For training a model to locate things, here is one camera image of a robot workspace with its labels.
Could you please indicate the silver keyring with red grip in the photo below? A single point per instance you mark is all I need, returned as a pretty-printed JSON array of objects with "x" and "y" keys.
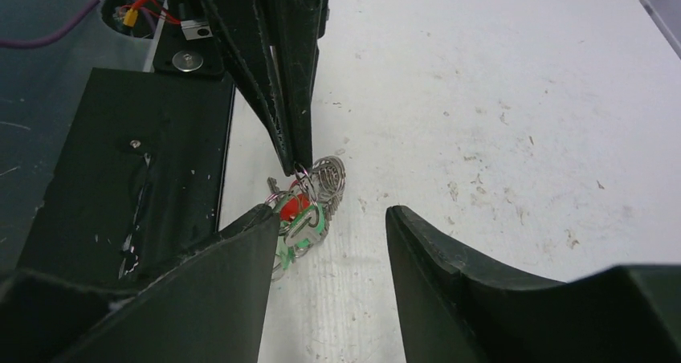
[{"x": 324, "y": 183}]

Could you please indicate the green tag key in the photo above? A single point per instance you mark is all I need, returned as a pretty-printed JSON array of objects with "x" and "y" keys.
[{"x": 297, "y": 237}]

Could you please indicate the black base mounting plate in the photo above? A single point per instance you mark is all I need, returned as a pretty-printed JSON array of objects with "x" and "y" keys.
[{"x": 114, "y": 132}]

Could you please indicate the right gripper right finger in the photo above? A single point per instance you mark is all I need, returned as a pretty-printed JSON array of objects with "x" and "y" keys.
[{"x": 456, "y": 304}]

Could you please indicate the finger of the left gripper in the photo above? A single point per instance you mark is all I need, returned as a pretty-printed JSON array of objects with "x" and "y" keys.
[
  {"x": 295, "y": 28},
  {"x": 244, "y": 41}
]

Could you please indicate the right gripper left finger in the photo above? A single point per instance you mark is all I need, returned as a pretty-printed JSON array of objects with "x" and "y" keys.
[{"x": 207, "y": 304}]

